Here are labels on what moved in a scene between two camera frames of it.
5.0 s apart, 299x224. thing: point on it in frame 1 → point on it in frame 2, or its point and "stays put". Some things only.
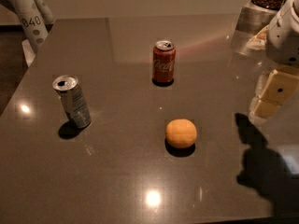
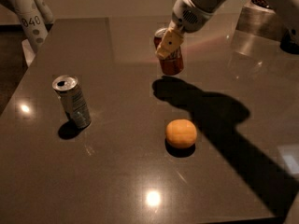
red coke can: x=163 y=63 → x=173 y=64
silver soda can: x=73 y=100 stays put
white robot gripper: x=284 y=36 → x=186 y=16
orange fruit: x=180 y=133 stays put
